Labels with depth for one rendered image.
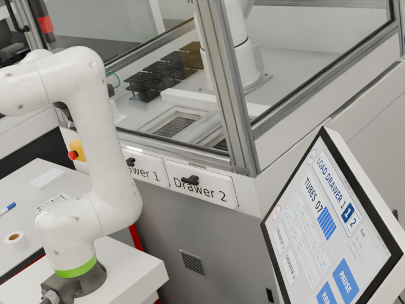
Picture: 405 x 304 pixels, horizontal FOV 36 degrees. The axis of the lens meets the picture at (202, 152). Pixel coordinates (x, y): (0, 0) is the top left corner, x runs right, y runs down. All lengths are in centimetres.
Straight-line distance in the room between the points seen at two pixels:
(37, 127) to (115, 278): 129
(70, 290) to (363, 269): 89
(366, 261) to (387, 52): 136
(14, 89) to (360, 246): 85
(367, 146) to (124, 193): 105
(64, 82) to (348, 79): 105
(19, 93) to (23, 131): 140
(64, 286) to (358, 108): 119
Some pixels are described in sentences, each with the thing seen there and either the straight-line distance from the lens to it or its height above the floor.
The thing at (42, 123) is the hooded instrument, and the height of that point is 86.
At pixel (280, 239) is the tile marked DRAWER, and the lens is 151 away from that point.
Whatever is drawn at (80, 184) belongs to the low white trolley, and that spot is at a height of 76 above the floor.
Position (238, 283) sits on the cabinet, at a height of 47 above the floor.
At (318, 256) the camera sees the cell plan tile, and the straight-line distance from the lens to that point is 134.
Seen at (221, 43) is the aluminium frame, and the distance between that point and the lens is 170.
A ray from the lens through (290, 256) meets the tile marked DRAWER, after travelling 144.
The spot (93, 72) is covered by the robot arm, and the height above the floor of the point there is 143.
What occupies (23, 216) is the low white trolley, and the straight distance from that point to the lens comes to 246.
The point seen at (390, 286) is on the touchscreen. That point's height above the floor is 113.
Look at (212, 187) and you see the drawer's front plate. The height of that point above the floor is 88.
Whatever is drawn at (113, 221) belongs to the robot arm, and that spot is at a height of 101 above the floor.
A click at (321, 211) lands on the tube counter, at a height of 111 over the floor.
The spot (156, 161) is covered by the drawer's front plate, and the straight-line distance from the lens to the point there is 216.
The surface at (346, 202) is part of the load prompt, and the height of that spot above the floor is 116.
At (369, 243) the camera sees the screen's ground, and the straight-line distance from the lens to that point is 120.
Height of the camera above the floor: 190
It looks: 27 degrees down
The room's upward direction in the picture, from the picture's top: 15 degrees counter-clockwise
